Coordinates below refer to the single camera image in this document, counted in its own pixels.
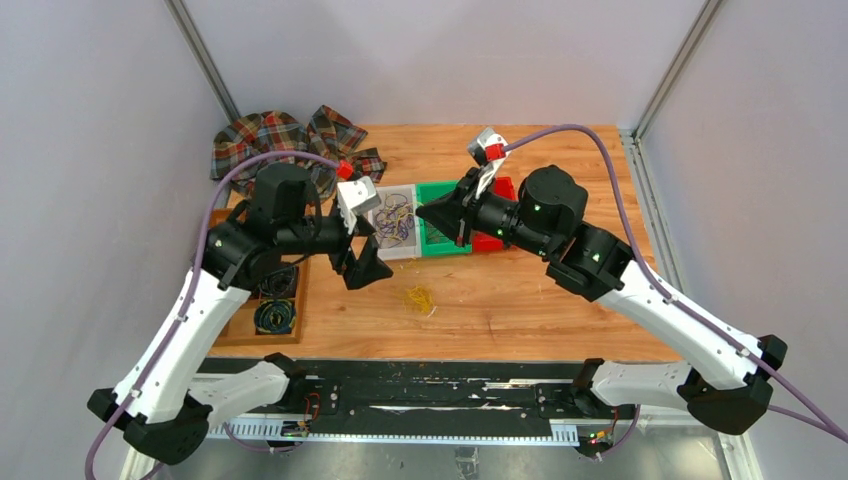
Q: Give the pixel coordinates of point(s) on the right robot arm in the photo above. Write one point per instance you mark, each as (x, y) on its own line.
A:
(722, 376)

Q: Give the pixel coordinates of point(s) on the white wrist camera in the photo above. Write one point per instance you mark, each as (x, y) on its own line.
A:
(355, 198)
(487, 150)

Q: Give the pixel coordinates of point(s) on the right aluminium frame post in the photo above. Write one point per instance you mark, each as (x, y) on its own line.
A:
(680, 60)

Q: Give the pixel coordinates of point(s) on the aluminium frame post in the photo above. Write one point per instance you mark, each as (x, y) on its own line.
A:
(194, 39)
(680, 60)

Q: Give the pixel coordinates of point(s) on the left aluminium frame post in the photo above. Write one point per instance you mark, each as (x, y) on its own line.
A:
(194, 39)

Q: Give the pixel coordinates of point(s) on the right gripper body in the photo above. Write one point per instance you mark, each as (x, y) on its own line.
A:
(488, 214)

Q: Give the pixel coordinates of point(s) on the white plastic bin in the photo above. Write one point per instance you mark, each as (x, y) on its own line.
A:
(395, 223)

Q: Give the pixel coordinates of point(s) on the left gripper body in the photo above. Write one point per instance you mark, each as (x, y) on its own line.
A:
(338, 259)

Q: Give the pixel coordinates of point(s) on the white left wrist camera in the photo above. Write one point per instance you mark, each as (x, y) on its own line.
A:
(355, 198)

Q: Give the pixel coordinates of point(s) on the right aluminium table rail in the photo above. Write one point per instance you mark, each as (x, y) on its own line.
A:
(652, 210)

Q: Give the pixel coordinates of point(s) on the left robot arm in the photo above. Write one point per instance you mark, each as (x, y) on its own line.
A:
(154, 406)

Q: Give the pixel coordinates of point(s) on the red plastic bin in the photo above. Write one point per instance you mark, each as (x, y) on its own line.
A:
(483, 243)

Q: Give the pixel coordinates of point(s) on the green plastic bin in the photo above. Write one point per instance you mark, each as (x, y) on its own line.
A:
(433, 242)

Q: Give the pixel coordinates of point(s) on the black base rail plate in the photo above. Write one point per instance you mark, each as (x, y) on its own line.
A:
(441, 399)

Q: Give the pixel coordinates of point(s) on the wooden compartment tray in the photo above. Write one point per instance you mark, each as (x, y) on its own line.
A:
(271, 314)

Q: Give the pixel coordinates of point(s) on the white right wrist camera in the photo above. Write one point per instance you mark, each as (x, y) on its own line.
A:
(487, 150)

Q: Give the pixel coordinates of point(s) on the plaid cloth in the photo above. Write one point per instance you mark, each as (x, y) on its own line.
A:
(327, 134)

